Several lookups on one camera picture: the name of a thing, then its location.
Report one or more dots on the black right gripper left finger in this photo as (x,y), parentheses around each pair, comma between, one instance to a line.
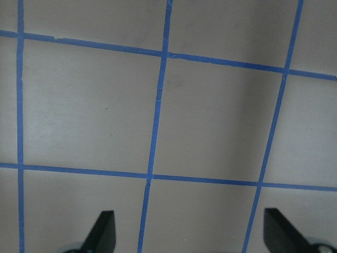
(102,236)

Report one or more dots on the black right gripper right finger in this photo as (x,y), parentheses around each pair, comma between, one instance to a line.
(279,235)

